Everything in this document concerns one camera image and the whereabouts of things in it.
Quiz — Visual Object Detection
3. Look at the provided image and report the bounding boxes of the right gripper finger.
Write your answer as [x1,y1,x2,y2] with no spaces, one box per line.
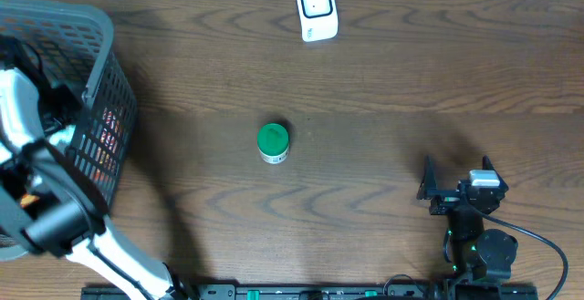
[416,156,439,200]
[482,155,509,192]

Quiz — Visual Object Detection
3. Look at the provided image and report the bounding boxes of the green lid jar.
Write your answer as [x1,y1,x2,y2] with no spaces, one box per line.
[256,123,289,164]

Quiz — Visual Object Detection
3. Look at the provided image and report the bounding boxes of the red orange snack bag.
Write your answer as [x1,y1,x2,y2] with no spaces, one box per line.
[92,107,121,187]

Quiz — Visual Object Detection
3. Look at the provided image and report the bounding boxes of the small orange box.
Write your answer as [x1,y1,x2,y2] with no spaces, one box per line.
[19,193,39,208]

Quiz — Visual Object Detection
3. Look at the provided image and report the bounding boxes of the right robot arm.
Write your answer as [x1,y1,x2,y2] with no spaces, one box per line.
[417,156,518,299]

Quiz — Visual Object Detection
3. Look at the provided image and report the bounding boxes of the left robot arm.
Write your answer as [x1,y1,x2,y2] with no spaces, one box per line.
[1,36,196,299]

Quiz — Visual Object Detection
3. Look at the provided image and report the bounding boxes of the grey plastic mesh basket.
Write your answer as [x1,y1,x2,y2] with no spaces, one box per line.
[1,0,137,258]

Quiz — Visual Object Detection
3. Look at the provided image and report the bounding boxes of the right black cable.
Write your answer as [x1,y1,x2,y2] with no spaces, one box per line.
[460,185,569,300]

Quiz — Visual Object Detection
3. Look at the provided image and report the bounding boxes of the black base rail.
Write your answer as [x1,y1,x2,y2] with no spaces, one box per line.
[80,283,539,300]

